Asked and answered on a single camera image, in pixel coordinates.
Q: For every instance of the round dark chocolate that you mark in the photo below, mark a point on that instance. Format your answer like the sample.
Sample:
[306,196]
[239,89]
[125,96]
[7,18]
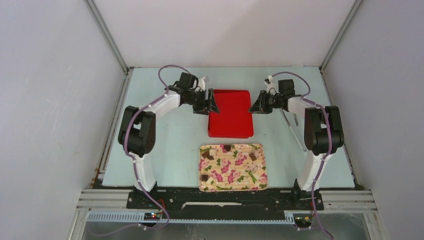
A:
[226,148]

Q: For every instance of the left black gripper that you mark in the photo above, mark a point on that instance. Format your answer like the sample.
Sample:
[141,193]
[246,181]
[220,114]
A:
[203,108]

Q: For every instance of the red chocolate box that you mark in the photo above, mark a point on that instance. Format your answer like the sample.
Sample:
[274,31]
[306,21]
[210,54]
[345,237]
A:
[230,125]

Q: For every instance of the white square chocolate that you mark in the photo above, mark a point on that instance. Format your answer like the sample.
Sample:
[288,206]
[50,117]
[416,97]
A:
[209,181]

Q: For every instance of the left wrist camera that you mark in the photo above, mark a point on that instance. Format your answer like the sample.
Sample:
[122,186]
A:
[202,83]

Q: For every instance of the dark striped square chocolate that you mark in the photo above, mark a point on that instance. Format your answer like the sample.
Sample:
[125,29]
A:
[204,177]

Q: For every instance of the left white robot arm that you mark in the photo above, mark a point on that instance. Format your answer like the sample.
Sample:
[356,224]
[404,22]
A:
[137,132]

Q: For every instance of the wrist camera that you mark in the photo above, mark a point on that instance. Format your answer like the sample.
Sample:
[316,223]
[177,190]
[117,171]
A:
[270,86]
[202,83]

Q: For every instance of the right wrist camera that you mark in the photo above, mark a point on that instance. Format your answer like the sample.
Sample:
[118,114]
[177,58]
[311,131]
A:
[270,86]

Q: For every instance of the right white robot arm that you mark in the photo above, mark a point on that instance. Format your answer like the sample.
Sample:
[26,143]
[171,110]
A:
[323,131]

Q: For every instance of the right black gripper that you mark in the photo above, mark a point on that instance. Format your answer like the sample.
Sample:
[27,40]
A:
[260,106]

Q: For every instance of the red box lid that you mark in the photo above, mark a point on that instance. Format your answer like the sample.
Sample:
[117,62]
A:
[232,101]

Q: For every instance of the striped brown chocolate bar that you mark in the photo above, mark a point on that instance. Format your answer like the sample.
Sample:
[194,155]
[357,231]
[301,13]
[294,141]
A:
[253,157]

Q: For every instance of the floral serving tray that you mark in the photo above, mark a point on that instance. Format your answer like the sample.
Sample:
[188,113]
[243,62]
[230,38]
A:
[233,171]

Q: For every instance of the silver serving tongs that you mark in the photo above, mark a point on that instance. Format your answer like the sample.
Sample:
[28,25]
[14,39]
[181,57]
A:
[293,123]

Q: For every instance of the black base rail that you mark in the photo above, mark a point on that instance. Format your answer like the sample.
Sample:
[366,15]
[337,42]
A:
[190,203]

